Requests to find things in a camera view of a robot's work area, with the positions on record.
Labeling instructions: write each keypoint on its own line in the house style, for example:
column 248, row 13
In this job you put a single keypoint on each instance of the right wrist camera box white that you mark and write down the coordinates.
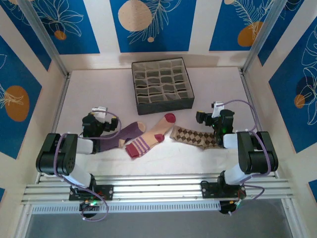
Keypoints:
column 218, row 107

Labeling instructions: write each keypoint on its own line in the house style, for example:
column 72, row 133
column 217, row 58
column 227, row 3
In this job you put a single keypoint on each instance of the aluminium frame post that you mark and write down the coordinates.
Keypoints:
column 47, row 39
column 262, row 32

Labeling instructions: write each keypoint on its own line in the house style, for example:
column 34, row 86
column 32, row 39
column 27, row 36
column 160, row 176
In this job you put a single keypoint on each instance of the aluminium mounting rail beam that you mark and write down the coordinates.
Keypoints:
column 158, row 188

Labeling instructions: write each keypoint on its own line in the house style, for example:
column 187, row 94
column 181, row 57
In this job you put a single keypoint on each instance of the aluminium table side rail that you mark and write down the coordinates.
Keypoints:
column 250, row 99
column 60, row 104

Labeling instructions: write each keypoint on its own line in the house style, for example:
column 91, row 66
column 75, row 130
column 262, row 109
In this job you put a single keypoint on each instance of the beige sock red toe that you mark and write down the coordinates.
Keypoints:
column 153, row 134

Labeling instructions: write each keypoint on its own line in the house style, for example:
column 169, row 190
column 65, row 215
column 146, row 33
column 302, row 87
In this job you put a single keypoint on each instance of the dark fabric sock organizer box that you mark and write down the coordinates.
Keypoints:
column 163, row 109

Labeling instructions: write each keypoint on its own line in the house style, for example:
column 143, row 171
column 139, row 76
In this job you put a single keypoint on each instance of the black controller module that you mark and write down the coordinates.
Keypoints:
column 225, row 207
column 86, row 207

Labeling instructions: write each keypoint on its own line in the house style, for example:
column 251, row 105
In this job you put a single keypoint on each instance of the purple sock beige toe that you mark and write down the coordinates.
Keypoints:
column 128, row 134

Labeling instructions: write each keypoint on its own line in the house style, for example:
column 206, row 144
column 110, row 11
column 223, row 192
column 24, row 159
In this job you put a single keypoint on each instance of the aluminium frame leg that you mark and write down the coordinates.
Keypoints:
column 23, row 220
column 292, row 218

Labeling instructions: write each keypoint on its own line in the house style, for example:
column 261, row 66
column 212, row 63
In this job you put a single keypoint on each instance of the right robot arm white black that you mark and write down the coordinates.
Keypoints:
column 257, row 153

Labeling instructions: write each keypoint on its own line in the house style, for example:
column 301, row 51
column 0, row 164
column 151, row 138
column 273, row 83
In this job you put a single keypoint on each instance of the brown argyle sock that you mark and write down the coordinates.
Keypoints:
column 193, row 136

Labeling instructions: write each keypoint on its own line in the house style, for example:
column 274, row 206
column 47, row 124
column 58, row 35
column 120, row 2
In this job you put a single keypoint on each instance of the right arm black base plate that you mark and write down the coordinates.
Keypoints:
column 210, row 191

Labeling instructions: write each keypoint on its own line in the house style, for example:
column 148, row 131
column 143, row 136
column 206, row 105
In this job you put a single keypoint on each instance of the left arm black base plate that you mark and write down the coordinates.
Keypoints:
column 106, row 192

